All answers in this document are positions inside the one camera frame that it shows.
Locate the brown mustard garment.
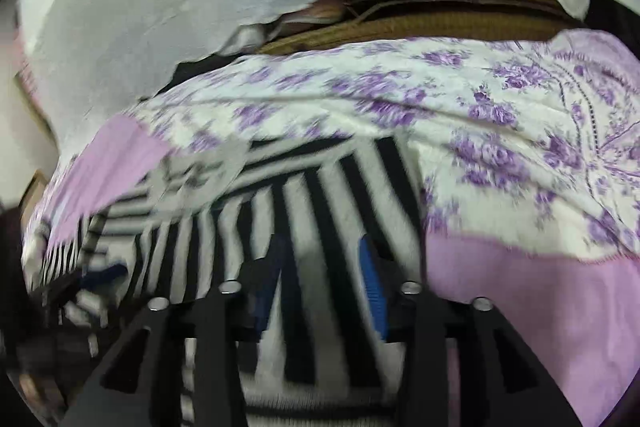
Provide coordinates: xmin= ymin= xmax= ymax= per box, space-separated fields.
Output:
xmin=260 ymin=0 xmax=581 ymax=55

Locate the white lace cloth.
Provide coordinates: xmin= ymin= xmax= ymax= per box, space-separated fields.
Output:
xmin=17 ymin=0 xmax=592 ymax=154

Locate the pink floral blanket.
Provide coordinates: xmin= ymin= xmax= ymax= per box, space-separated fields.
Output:
xmin=22 ymin=29 xmax=640 ymax=427

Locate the black white striped knit sweater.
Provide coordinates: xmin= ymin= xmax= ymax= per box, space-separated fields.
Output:
xmin=30 ymin=134 xmax=432 ymax=427

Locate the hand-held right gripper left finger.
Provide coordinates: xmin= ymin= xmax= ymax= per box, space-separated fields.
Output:
xmin=62 ymin=234 xmax=287 ymax=427

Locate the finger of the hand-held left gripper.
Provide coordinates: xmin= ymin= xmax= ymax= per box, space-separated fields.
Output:
xmin=45 ymin=263 xmax=130 ymax=308

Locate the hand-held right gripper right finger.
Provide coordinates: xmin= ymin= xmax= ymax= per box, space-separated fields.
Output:
xmin=357 ymin=234 xmax=585 ymax=427

